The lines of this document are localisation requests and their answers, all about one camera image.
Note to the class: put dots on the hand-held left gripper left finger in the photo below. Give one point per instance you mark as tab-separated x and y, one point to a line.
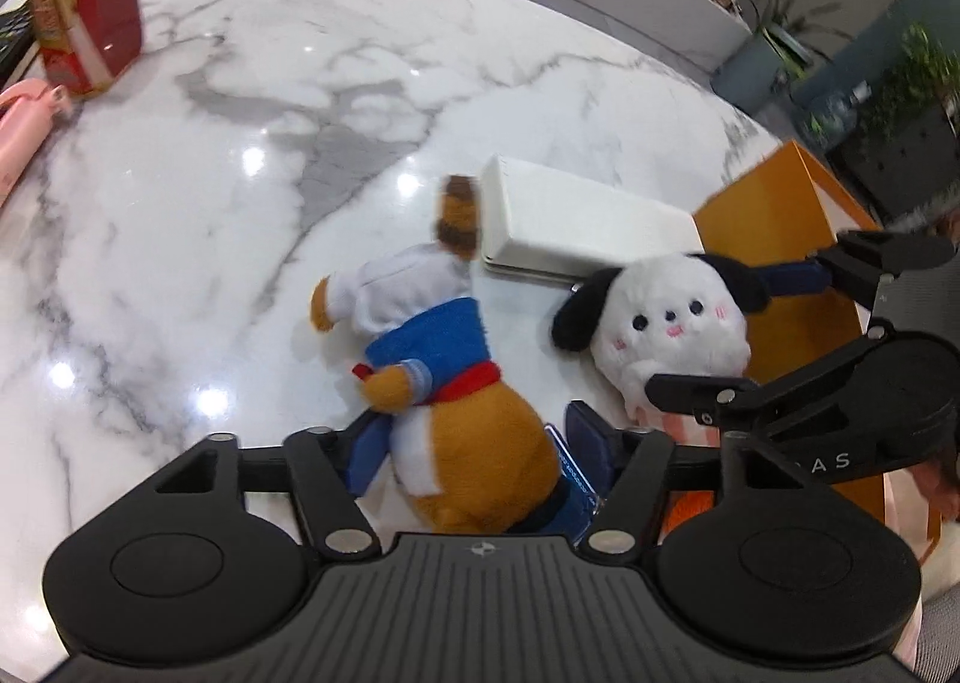
369	450

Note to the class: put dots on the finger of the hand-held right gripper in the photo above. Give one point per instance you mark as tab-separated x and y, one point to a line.
795	276
697	394

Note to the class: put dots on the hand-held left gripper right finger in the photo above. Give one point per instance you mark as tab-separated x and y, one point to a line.
589	437

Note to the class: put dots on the orange cardboard box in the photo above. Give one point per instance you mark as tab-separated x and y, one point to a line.
780	203

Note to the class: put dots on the white dog plush black ears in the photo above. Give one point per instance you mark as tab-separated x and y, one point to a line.
675	323

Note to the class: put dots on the brown bear plush blue outfit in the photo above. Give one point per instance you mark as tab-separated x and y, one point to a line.
465	435

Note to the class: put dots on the person's right hand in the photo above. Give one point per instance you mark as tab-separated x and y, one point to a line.
941	492

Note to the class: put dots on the orange soft toy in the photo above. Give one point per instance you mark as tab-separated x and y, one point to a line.
686	509

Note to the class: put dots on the clear water bottle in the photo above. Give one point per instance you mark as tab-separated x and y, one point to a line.
834	116

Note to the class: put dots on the leafy plant dark planter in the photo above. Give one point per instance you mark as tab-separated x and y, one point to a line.
911	105

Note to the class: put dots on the potted plant grey pot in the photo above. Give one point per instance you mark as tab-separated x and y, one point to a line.
757	64

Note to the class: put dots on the white rectangular box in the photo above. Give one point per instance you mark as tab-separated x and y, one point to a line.
570	218

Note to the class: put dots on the black flat box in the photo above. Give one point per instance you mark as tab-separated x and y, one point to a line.
13	41

